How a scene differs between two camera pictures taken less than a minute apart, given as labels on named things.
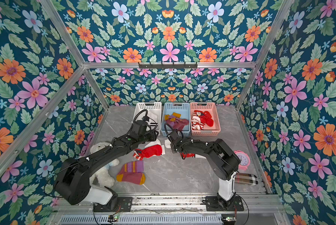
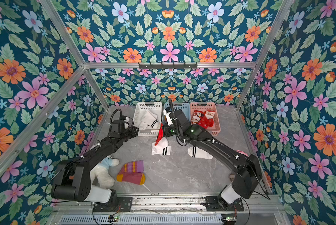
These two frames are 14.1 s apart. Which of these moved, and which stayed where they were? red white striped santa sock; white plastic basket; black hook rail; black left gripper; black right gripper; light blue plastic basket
Moved: black left gripper; black right gripper
Stayed: white plastic basket; black hook rail; light blue plastic basket; red white striped santa sock
